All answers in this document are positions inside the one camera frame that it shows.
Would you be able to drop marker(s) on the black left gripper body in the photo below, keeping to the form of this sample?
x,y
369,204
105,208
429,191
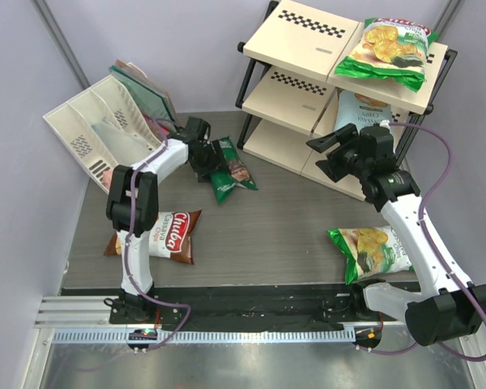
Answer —
x,y
208,161

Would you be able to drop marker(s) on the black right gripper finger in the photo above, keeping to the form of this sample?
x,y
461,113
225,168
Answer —
x,y
338,167
342,136

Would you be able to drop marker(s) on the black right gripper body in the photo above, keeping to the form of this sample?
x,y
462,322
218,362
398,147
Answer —
x,y
348,153

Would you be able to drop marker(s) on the dark green onion chips bag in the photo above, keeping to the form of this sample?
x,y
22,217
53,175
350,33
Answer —
x,y
232,172

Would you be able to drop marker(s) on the light blue cassava chips bag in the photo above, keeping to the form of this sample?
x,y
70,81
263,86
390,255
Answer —
x,y
360,110

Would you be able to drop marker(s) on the brown Chuba cassava chips bag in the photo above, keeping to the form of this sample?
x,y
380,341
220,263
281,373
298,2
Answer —
x,y
170,237

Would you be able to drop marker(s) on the green Chuba cassava chips bag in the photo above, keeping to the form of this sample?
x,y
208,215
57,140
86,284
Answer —
x,y
390,48

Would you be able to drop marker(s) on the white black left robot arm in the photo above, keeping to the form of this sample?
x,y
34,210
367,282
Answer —
x,y
133,206

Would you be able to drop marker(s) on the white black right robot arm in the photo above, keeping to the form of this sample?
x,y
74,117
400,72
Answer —
x,y
449,305

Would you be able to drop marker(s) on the cream three-tier shelf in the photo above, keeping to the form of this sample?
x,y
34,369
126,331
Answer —
x,y
291,85

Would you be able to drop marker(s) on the green and pink folders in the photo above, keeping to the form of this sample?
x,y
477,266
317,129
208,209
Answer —
x,y
153,101

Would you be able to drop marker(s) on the pink cube block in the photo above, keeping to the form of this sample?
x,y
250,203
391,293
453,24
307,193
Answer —
x,y
107,179

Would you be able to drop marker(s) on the cream plastic file organizer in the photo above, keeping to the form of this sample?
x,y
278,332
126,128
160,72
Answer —
x,y
102,127

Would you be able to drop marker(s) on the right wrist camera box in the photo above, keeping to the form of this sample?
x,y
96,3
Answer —
x,y
385,124

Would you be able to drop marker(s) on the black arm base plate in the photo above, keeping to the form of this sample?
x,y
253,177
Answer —
x,y
254,314

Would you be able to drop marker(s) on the aluminium rail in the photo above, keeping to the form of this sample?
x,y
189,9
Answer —
x,y
83,310

